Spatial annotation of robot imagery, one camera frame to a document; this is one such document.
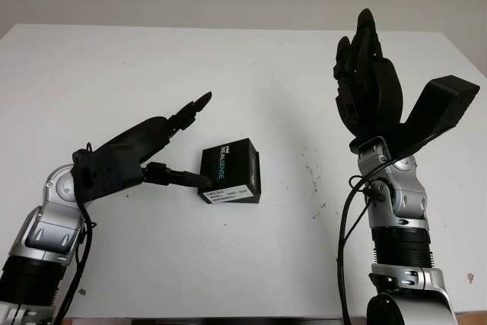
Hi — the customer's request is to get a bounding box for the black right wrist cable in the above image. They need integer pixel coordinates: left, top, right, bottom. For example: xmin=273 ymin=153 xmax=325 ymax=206
xmin=337 ymin=153 xmax=404 ymax=325

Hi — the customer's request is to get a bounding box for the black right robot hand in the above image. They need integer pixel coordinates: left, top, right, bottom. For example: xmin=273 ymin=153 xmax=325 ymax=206
xmin=333 ymin=8 xmax=404 ymax=151

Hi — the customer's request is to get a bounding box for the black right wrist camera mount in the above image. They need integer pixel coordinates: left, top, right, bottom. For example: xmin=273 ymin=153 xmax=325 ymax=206
xmin=380 ymin=75 xmax=480 ymax=161

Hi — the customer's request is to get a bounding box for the black printed box lid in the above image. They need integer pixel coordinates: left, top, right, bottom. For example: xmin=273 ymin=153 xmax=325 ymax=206
xmin=198 ymin=137 xmax=259 ymax=205

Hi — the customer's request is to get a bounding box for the black camera box base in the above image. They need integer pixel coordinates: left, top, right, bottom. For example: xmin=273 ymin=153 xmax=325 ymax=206
xmin=249 ymin=149 xmax=263 ymax=205

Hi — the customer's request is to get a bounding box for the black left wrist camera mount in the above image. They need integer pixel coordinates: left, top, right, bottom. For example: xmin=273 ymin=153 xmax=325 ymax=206
xmin=72 ymin=149 xmax=145 ymax=205

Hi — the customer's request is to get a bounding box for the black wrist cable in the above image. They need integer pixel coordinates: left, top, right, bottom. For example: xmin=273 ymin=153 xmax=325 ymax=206
xmin=49 ymin=142 xmax=96 ymax=325
xmin=337 ymin=153 xmax=404 ymax=325

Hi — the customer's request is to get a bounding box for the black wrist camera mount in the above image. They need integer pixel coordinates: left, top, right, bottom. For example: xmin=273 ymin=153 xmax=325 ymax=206
xmin=380 ymin=75 xmax=480 ymax=161
xmin=72 ymin=149 xmax=145 ymax=205

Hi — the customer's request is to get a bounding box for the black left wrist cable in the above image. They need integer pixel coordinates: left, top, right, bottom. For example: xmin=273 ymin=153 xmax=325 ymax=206
xmin=49 ymin=142 xmax=96 ymax=325

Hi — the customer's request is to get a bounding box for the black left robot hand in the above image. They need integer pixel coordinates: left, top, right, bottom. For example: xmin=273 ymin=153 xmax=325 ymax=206
xmin=73 ymin=91 xmax=214 ymax=191

